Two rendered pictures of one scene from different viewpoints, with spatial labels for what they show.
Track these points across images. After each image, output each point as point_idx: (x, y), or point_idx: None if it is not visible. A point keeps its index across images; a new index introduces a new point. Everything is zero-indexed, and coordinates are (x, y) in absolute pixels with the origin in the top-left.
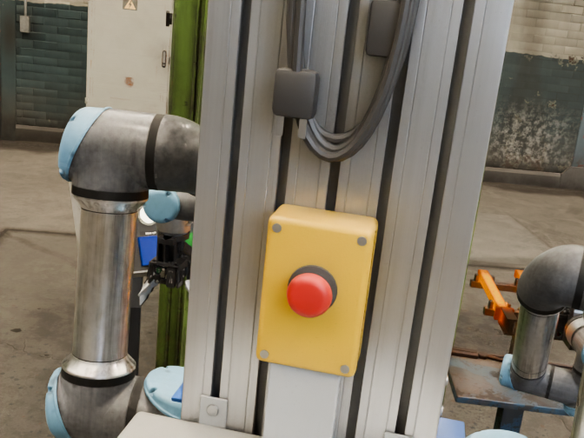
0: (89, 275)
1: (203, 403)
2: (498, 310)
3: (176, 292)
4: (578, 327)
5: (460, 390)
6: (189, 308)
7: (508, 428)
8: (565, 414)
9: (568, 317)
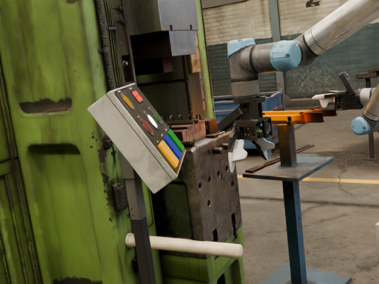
0: None
1: None
2: (303, 115)
3: (26, 252)
4: (369, 91)
5: (292, 176)
6: None
7: (296, 194)
8: (326, 164)
9: (348, 95)
